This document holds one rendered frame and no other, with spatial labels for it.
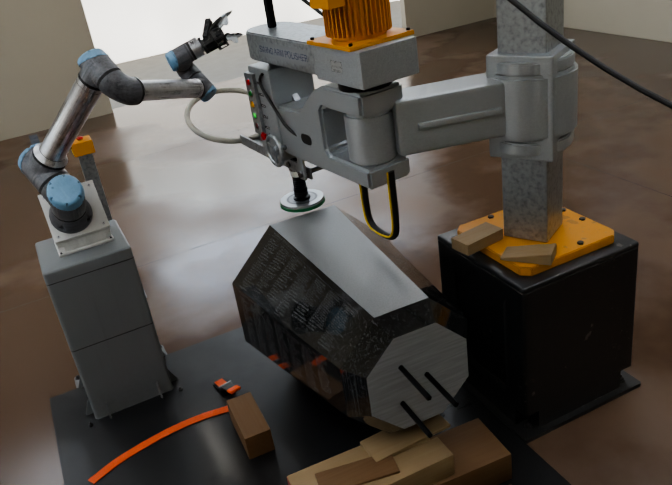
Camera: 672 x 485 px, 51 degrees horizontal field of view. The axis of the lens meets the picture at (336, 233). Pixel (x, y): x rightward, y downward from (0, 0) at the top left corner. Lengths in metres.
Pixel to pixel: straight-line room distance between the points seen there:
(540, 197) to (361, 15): 1.04
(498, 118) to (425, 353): 0.92
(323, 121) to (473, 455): 1.44
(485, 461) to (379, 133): 1.32
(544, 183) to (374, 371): 1.01
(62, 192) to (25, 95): 6.14
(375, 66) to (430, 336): 0.97
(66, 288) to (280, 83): 1.34
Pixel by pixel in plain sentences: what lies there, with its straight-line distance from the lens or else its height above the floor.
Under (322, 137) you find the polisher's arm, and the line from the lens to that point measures 2.84.
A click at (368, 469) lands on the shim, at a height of 0.26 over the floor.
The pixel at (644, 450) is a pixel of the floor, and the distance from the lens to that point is 3.24.
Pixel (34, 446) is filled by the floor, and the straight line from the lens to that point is 3.83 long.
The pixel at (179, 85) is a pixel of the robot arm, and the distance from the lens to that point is 3.22.
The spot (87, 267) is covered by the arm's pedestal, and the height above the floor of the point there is 0.82.
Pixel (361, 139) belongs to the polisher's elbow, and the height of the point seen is 1.35.
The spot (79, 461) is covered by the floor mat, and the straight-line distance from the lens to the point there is 3.59.
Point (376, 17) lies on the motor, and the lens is 2.51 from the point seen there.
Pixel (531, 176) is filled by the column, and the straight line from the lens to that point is 2.91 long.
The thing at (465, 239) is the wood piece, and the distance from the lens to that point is 2.96.
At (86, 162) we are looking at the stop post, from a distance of 4.41.
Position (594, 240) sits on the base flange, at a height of 0.78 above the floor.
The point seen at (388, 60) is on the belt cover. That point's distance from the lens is 2.50.
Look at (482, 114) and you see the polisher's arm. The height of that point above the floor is 1.37.
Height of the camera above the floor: 2.21
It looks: 26 degrees down
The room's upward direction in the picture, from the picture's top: 9 degrees counter-clockwise
